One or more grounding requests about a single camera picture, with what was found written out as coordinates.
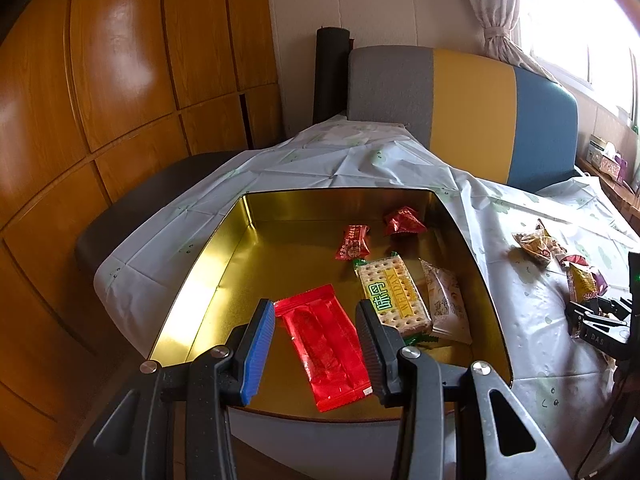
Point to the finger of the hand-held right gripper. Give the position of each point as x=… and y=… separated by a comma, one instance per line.
x=620, y=306
x=595, y=330

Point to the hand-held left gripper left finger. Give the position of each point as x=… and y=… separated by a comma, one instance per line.
x=257, y=355

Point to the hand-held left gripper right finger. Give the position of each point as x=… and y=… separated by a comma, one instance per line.
x=372, y=350

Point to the purple yellow snack packet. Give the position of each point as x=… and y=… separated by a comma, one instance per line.
x=582, y=282

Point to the red snack packet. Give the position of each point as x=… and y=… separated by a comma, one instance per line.
x=405, y=220
x=325, y=345

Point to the green yellow cracker packet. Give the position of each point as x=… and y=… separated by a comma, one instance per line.
x=395, y=295

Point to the white snack packet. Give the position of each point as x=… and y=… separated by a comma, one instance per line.
x=447, y=305

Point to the gold tin box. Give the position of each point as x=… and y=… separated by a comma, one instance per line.
x=280, y=270

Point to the small red striped packet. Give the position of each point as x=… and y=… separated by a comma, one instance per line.
x=352, y=242

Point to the white plastic tablecloth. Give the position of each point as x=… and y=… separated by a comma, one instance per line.
x=540, y=340

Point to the wooden side table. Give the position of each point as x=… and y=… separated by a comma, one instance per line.
x=620, y=195

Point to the small purple object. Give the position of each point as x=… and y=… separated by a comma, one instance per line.
x=621, y=167

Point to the woven tissue box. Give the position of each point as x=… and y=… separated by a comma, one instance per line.
x=602, y=157

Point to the grey yellow blue chair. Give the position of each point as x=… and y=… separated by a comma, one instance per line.
x=470, y=110

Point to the window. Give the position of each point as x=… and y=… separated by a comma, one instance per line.
x=590, y=20

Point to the black rolled mat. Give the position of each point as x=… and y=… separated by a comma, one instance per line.
x=330, y=75

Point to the tied beige curtain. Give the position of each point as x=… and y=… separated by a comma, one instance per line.
x=495, y=5

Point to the wooden wardrobe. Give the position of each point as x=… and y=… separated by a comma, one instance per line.
x=100, y=85

